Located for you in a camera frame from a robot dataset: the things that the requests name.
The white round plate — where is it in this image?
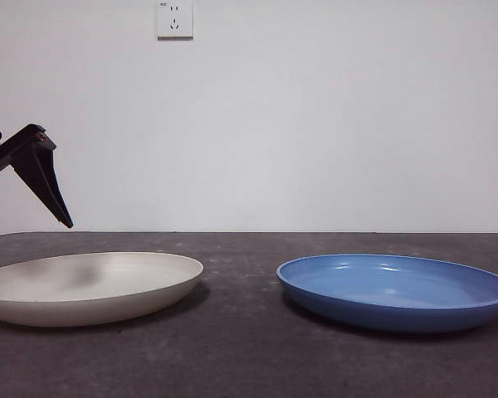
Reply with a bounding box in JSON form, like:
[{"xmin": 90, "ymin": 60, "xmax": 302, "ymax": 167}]
[{"xmin": 0, "ymin": 250, "xmax": 205, "ymax": 328}]

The white wall power outlet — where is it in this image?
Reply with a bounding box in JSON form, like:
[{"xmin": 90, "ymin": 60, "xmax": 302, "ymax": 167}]
[{"xmin": 156, "ymin": 0, "xmax": 194, "ymax": 41}]

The blue round plate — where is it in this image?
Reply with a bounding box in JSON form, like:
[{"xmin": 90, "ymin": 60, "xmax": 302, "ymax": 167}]
[{"xmin": 276, "ymin": 253, "xmax": 498, "ymax": 334}]

